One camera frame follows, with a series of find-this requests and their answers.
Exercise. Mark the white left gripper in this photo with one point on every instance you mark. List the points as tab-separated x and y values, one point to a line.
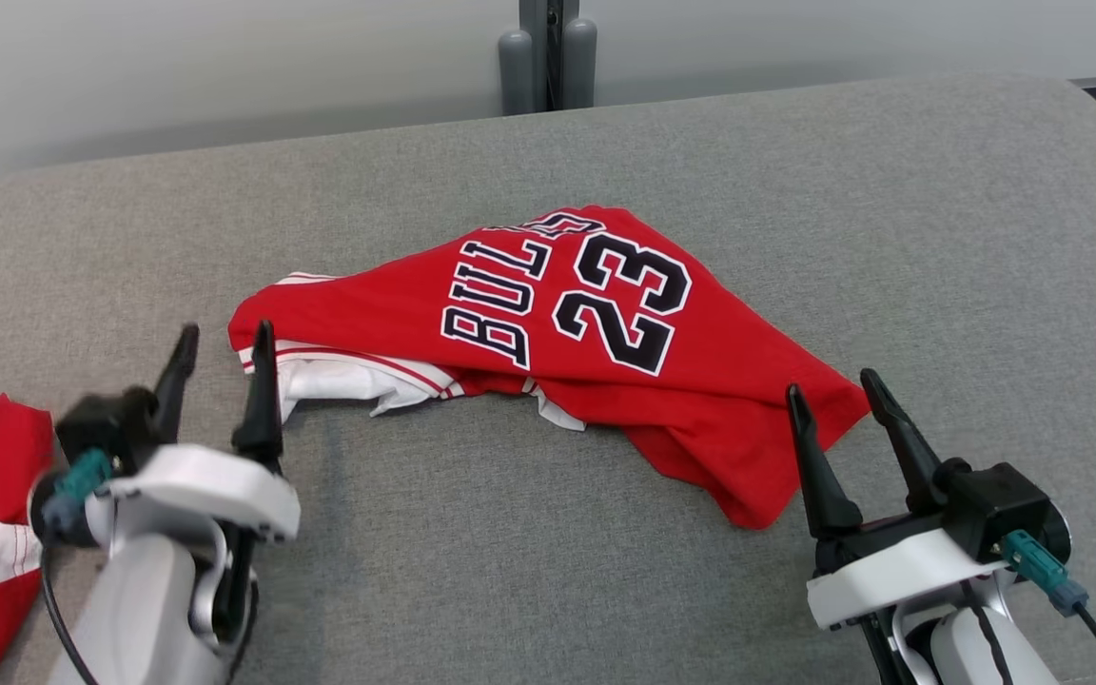
215	485

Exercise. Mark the red Bulls basketball jersey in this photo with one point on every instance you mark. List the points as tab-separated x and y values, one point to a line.
605	362

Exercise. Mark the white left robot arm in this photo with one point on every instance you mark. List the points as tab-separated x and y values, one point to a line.
139	618

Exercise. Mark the grey partition joint post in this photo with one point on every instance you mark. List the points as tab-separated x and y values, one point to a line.
519	67

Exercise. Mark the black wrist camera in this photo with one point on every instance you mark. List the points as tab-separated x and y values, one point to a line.
995	504
96	419

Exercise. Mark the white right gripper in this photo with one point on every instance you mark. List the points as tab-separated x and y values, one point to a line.
890	571

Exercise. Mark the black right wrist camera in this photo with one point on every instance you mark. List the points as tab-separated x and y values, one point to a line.
995	504

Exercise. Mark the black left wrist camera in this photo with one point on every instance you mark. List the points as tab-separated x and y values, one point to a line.
96	419

